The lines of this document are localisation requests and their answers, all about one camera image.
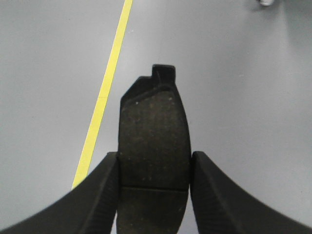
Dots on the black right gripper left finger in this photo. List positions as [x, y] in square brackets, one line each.
[88, 209]

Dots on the grey brake pad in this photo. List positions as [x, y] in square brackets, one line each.
[154, 153]

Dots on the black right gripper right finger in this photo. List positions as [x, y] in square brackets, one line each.
[222, 207]

